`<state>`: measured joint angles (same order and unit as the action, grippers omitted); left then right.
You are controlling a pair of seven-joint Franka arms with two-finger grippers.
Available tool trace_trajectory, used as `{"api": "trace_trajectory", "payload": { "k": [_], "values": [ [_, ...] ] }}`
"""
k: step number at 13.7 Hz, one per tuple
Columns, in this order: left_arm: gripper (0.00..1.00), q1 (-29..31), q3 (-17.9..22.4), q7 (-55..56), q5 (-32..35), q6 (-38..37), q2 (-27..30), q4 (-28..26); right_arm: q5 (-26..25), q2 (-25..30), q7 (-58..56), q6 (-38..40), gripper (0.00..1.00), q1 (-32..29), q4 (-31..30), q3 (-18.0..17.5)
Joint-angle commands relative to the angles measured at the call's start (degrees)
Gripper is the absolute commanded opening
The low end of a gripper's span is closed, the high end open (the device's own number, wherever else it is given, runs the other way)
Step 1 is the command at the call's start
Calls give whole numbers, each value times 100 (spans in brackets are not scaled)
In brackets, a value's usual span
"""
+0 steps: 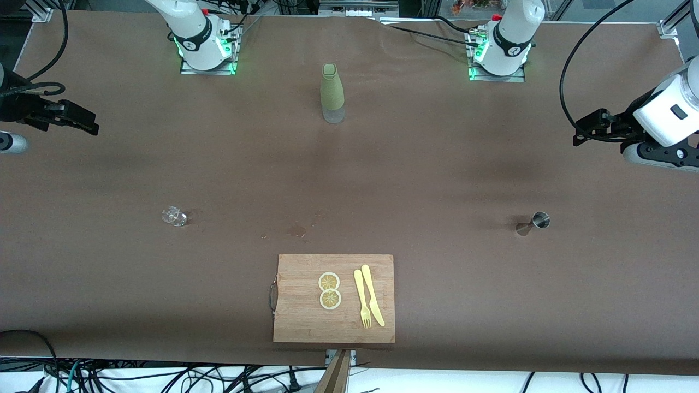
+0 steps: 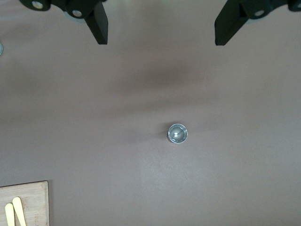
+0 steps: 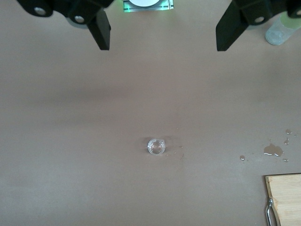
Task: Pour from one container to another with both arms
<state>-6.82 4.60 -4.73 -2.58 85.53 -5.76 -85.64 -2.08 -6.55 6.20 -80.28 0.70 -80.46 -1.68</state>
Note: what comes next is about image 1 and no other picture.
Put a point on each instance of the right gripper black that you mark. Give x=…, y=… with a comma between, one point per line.
x=21, y=109

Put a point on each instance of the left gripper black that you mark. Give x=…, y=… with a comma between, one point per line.
x=621, y=125

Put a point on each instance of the steel jigger measuring cup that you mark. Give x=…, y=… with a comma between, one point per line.
x=541, y=220

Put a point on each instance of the clear glass beaker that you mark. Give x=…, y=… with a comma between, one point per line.
x=173, y=216

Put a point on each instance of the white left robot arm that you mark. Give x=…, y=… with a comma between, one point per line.
x=513, y=33

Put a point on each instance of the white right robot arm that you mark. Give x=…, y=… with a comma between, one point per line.
x=191, y=27

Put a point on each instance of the brown table cover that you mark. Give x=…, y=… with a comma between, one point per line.
x=437, y=164

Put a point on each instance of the green sleeved glass bottle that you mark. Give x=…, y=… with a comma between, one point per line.
x=332, y=87

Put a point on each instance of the grey metal equipment box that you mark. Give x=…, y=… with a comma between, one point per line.
x=357, y=5

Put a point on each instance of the yellow plastic knife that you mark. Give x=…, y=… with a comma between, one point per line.
x=370, y=289

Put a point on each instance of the yellow plastic fork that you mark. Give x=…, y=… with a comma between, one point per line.
x=359, y=289

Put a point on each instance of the wooden cutting board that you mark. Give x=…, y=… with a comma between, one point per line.
x=295, y=316

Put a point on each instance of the lemon slice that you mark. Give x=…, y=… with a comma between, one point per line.
x=329, y=281
x=330, y=299

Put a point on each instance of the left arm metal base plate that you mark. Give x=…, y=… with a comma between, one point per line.
x=497, y=78

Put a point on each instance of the aluminium corner bracket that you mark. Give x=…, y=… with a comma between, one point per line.
x=669, y=30
x=41, y=13

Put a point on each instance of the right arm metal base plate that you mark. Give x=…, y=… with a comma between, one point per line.
x=207, y=71

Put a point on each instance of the grey metal bracket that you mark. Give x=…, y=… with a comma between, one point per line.
x=329, y=357

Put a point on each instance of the wooden post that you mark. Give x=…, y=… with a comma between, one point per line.
x=336, y=376

